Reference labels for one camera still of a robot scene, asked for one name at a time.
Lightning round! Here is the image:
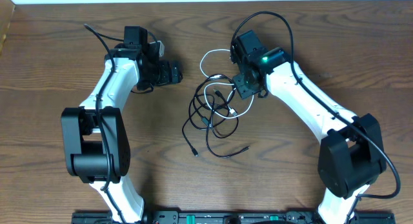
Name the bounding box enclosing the white usb cable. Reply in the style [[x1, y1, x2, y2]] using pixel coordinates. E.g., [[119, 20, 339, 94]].
[[199, 48, 256, 120]]

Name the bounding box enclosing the black usb cable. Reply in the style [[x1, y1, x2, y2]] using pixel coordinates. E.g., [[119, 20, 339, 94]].
[[181, 73, 251, 159]]

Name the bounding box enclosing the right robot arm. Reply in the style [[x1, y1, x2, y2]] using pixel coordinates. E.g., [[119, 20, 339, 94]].
[[230, 30, 396, 223]]

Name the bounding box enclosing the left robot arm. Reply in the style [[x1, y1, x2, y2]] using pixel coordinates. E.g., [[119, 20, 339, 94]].
[[61, 26, 183, 223]]

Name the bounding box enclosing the right camera cable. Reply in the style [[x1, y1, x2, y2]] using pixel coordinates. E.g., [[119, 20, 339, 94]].
[[229, 10, 402, 224]]

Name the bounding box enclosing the camera cable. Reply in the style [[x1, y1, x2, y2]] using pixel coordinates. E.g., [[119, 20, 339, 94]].
[[229, 10, 402, 224], [83, 23, 130, 223]]

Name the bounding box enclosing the left camera cable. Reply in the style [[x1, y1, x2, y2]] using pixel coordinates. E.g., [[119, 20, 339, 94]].
[[83, 23, 130, 223]]

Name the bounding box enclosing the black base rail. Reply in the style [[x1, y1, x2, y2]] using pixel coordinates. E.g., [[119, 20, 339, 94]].
[[70, 210, 396, 224]]

